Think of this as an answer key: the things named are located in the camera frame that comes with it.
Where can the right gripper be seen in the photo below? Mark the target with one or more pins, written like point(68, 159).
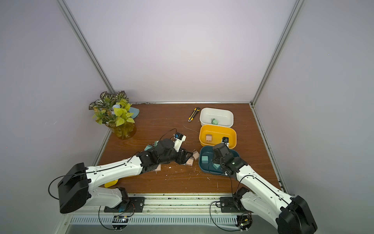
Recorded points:
point(217, 150)

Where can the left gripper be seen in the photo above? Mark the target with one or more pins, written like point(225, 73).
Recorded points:
point(183, 160)

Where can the teal plug bottom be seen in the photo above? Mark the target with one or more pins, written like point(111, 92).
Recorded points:
point(216, 166)

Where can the lone pink plug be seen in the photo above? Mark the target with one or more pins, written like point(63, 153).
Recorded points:
point(208, 137)

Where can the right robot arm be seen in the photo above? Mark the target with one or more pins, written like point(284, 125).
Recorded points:
point(288, 214)

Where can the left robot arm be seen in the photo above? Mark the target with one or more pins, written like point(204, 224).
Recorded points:
point(83, 186)

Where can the dark teal storage box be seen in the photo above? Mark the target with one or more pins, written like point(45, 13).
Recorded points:
point(206, 166)

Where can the yellow storage box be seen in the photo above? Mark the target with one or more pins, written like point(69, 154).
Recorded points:
point(217, 132)

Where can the white storage box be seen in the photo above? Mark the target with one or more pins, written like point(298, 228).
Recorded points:
point(224, 117)

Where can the pink plug bottom left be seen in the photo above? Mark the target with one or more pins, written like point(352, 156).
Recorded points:
point(158, 168)

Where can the pink plug lower centre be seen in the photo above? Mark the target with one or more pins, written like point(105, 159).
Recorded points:
point(190, 162)

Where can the pink plug right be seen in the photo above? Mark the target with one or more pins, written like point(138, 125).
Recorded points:
point(196, 155)

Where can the light blue oval object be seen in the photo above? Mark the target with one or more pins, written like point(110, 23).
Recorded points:
point(135, 112)

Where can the yellow toy shovel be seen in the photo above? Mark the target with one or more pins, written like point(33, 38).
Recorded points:
point(111, 183)

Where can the artificial plant in amber vase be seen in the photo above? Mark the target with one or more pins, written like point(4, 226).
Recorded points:
point(113, 111)

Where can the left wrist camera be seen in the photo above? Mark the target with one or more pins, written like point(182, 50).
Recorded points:
point(179, 139)

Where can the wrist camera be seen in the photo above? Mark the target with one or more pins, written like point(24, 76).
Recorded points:
point(179, 139)
point(225, 140)

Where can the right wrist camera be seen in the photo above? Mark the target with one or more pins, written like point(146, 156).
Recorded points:
point(225, 140)

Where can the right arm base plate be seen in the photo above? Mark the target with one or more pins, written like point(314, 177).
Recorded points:
point(231, 205)

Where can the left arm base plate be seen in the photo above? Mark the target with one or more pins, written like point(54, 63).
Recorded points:
point(132, 205)

